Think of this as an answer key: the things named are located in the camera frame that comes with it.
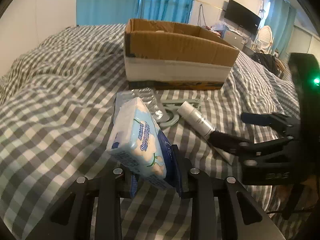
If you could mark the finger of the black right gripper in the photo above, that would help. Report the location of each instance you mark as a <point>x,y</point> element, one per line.
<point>242,146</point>
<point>284,125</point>

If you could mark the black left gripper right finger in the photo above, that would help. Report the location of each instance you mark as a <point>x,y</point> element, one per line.
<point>221,208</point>

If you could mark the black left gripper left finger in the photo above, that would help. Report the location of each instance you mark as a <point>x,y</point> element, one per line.
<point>71,215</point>

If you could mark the white cosmetic tube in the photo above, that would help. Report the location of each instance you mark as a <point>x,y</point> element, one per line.
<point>196,120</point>

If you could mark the grey plastic clothes hanger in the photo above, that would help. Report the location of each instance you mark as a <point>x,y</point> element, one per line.
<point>171,107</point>

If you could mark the light blue tissue pack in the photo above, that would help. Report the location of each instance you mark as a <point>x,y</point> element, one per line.
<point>134,143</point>

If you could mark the silver blister pill pack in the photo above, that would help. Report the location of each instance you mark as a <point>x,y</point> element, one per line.
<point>150,99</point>

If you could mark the black bag on chair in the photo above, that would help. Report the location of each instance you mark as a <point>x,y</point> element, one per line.
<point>266,60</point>

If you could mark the white oval vanity mirror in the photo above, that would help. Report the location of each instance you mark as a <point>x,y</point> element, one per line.
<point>265,37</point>

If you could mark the grey mini fridge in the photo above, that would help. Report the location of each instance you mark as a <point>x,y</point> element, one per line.
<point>234,39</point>

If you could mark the blue side window curtain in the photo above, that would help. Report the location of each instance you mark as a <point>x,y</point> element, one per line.
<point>280,19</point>

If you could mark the brown cardboard box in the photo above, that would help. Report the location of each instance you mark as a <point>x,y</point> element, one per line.
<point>169,55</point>

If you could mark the blue curtain left panel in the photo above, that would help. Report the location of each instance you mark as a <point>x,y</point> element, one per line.
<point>99,12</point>

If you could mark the black wall television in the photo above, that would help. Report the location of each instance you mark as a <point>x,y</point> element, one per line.
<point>243,17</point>

